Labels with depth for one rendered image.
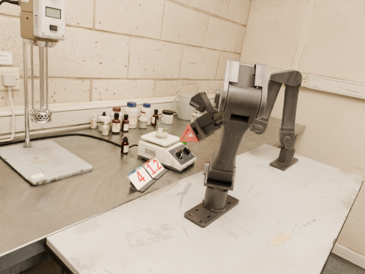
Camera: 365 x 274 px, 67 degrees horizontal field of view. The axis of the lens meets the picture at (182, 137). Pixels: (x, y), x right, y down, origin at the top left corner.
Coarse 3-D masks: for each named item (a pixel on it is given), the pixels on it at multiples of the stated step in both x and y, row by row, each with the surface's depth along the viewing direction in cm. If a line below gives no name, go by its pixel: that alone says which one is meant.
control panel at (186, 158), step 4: (176, 148) 106; (180, 148) 108; (172, 152) 102; (184, 156) 105; (188, 156) 107; (192, 156) 109; (180, 160) 102; (184, 160) 103; (188, 160) 105; (180, 164) 100
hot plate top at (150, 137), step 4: (152, 132) 113; (144, 136) 106; (148, 136) 107; (152, 136) 107; (168, 136) 110; (172, 136) 111; (176, 136) 112; (148, 140) 104; (152, 140) 104; (156, 140) 104; (160, 140) 105; (164, 140) 105; (168, 140) 106; (172, 140) 107; (176, 140) 108; (160, 144) 102; (164, 144) 101; (168, 144) 103
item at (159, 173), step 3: (159, 162) 101; (162, 168) 101; (147, 171) 95; (159, 171) 98; (162, 171) 99; (165, 171) 99; (150, 174) 93; (156, 174) 96; (159, 174) 96; (162, 174) 97; (153, 177) 93; (156, 177) 94; (159, 177) 94
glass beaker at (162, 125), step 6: (156, 120) 105; (162, 120) 103; (168, 120) 108; (156, 126) 105; (162, 126) 104; (168, 126) 106; (156, 132) 106; (162, 132) 105; (156, 138) 106; (162, 138) 106
